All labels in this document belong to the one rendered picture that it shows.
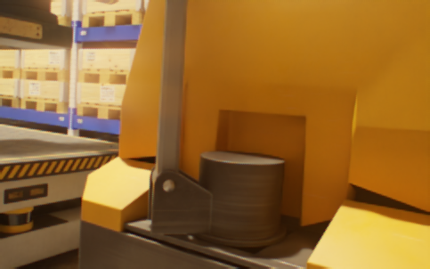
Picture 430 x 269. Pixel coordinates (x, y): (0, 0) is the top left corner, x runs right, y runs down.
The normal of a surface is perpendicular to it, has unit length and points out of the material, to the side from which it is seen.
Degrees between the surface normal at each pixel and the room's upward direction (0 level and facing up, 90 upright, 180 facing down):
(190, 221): 90
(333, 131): 90
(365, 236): 22
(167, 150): 90
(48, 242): 90
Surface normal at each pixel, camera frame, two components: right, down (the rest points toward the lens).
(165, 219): 0.25, 0.09
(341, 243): -0.14, -0.91
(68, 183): 0.84, 0.10
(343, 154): -0.54, 0.03
